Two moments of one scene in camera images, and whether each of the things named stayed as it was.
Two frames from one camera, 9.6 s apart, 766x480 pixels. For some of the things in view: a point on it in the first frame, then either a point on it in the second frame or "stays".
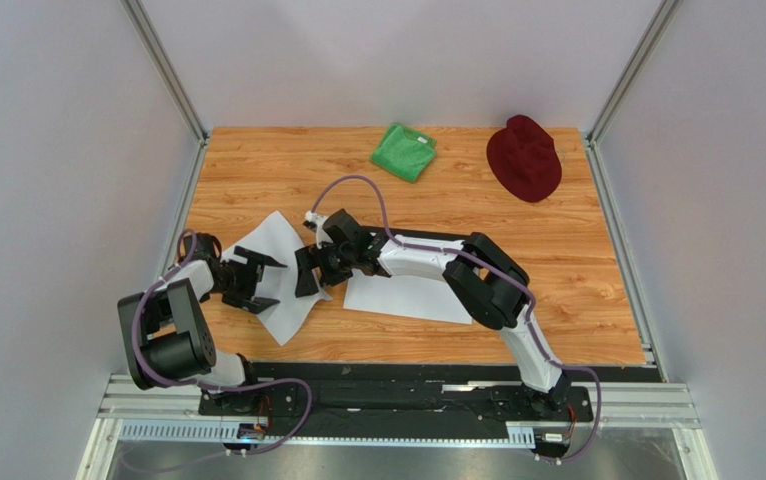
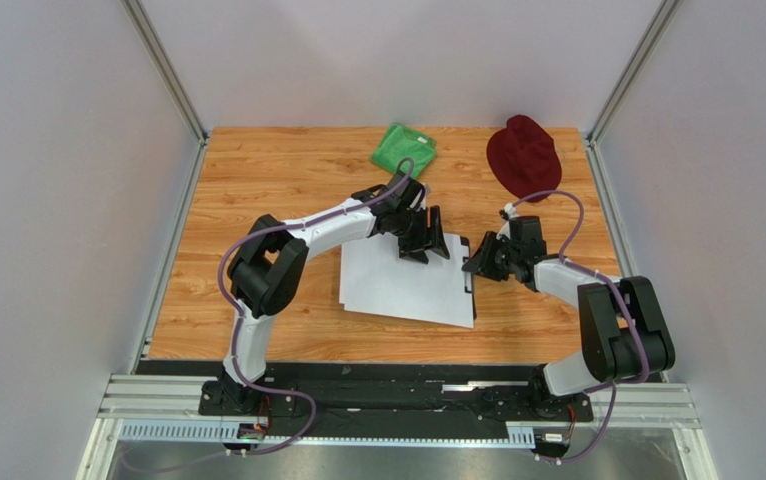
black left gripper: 252,270 -> 408,250
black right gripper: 320,263 -> 494,255
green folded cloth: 405,153 stays
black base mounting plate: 409,401 stays
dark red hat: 524,158 stays
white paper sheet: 404,296 stays
